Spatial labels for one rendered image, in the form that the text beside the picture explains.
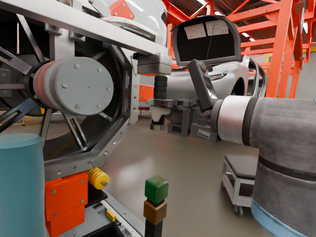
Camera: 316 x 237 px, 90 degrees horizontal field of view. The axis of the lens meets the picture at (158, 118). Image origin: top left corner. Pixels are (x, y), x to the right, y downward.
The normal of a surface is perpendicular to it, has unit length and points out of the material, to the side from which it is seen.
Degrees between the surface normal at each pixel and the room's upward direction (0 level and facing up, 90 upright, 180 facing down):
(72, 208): 90
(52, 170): 90
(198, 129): 90
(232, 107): 62
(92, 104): 90
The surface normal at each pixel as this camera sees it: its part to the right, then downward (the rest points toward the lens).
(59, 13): 0.73, 0.15
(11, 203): 0.47, 0.19
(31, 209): 0.91, 0.16
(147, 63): -0.68, 0.06
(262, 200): -0.98, -0.02
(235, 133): -0.62, 0.53
